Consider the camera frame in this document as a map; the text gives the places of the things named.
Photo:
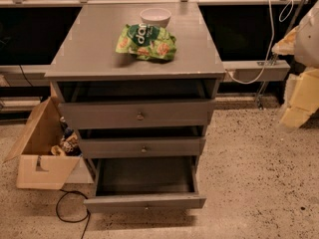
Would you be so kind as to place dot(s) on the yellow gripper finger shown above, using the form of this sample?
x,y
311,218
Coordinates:
x,y
301,99
286,46

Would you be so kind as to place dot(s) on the grey bottom drawer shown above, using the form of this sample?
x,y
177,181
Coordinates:
x,y
145,183

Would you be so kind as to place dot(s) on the grey drawer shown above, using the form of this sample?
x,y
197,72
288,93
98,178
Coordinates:
x,y
136,114
145,183
142,146

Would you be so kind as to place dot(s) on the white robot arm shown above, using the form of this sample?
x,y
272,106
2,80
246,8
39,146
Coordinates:
x,y
301,98

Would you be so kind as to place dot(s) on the grey top drawer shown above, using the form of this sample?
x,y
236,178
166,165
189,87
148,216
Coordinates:
x,y
136,114

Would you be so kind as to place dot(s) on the grey drawer cabinet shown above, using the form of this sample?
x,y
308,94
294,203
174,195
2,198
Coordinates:
x,y
87,68

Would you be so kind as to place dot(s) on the grey middle drawer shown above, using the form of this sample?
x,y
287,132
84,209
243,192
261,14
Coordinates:
x,y
142,146

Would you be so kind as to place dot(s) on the metal stand pole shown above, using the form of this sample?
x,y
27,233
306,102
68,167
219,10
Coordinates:
x,y
300,41

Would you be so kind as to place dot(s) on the white bowl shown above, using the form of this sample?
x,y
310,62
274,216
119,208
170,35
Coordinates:
x,y
156,16

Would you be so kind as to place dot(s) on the green chip bag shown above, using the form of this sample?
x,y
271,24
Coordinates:
x,y
147,42

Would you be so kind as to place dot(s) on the items inside cardboard box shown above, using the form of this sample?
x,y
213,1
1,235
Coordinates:
x,y
68,145

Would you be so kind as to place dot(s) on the open cardboard box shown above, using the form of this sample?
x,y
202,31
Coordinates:
x,y
38,168

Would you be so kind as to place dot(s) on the grey wall rail shelf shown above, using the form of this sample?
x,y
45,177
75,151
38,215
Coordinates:
x,y
247,71

